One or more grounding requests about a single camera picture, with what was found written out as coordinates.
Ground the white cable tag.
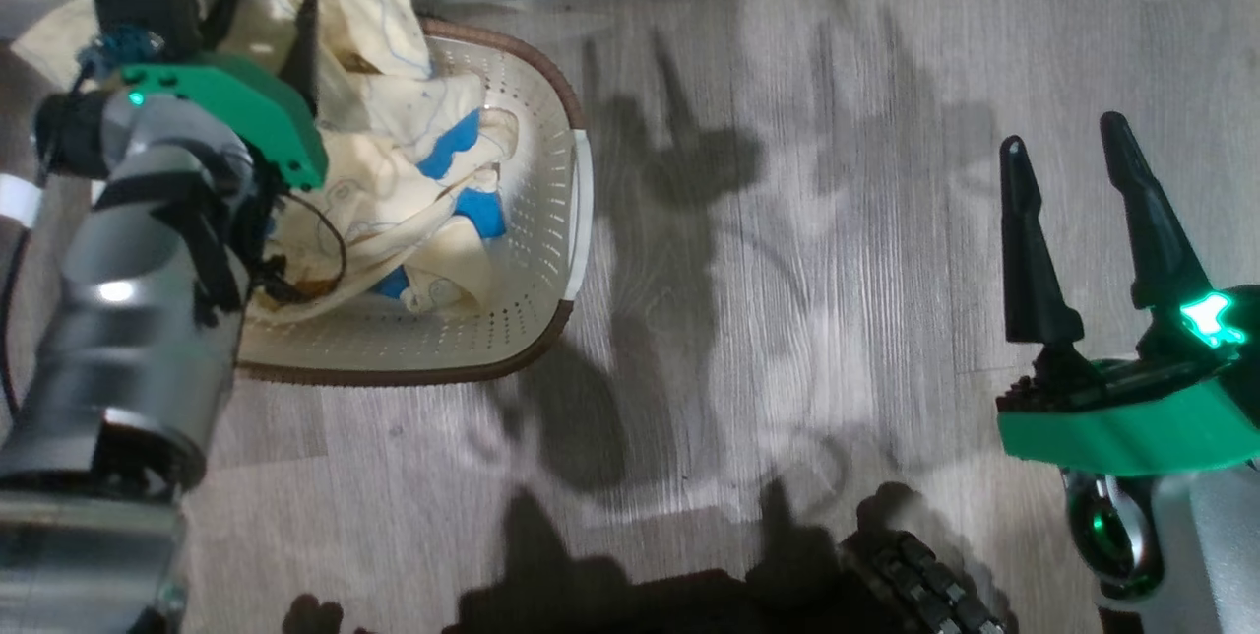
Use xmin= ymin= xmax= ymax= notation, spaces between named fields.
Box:
xmin=0 ymin=173 xmax=45 ymax=226

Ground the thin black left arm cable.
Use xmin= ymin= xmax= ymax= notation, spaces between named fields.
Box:
xmin=258 ymin=189 xmax=348 ymax=305

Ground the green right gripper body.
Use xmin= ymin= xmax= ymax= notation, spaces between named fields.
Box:
xmin=996 ymin=285 xmax=1260 ymax=478

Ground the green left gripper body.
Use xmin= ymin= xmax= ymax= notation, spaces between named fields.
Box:
xmin=118 ymin=56 xmax=330 ymax=193

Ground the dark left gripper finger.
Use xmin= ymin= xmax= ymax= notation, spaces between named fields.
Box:
xmin=281 ymin=0 xmax=322 ymax=114
xmin=200 ymin=0 xmax=243 ymax=52

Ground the cream yellow blue cloth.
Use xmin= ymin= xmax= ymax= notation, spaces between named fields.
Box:
xmin=10 ymin=0 xmax=518 ymax=325

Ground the cream basket with brown rim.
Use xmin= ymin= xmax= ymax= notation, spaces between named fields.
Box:
xmin=231 ymin=19 xmax=595 ymax=387

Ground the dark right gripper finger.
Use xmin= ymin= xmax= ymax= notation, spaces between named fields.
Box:
xmin=998 ymin=134 xmax=1085 ymax=346
xmin=1100 ymin=110 xmax=1215 ymax=311

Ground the blue left cable connector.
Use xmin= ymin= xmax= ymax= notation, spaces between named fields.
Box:
xmin=84 ymin=24 xmax=166 ymax=74

